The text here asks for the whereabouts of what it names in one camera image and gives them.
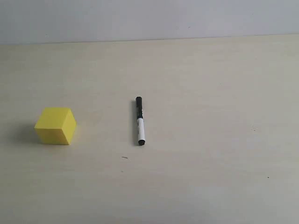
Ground black and white marker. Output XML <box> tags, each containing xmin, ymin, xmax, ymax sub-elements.
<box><xmin>135</xmin><ymin>96</ymin><xmax>145</xmax><ymax>146</ymax></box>

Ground yellow cube block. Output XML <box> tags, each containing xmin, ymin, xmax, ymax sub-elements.
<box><xmin>34</xmin><ymin>107</ymin><xmax>77</xmax><ymax>145</ymax></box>

